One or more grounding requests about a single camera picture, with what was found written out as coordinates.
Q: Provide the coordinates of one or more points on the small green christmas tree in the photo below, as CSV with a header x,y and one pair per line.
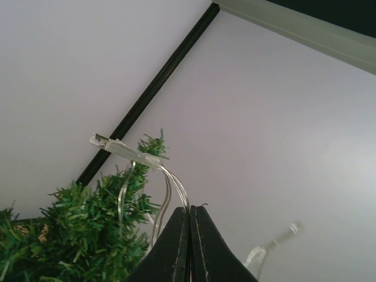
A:
x,y
99,234

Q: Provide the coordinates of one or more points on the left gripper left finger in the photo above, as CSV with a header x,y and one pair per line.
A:
x,y
169,258

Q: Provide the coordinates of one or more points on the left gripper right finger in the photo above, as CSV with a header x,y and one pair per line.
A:
x,y
211,258

